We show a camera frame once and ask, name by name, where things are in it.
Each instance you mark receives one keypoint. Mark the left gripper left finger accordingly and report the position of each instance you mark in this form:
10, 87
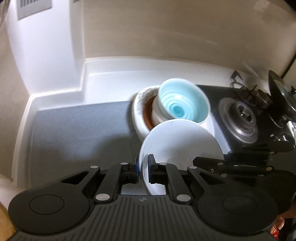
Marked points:
113, 179

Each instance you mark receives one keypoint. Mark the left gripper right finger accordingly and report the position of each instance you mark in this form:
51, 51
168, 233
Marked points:
177, 182

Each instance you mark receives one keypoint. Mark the brown round plate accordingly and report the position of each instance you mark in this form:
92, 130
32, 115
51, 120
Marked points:
147, 114

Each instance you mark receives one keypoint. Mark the large white floral plate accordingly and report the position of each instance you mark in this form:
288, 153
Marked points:
137, 110

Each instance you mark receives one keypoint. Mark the light blue glazed bowl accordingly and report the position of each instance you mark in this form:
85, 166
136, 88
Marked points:
182, 99

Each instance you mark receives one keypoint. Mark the cream plastic bowl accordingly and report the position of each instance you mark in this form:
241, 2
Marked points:
159, 115

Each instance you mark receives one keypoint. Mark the grey dish mat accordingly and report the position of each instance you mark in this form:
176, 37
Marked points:
68, 140

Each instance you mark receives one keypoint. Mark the near gas burner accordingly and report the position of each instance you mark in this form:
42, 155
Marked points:
239, 119

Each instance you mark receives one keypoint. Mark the black gas stove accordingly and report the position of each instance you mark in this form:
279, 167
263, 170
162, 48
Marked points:
270, 122

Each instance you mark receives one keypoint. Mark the black pan support grate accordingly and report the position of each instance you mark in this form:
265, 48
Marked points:
245, 85

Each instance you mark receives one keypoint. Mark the black wok with lid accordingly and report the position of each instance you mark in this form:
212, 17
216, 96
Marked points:
280, 96

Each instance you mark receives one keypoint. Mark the grey vent grille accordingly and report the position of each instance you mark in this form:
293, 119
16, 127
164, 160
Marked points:
27, 8

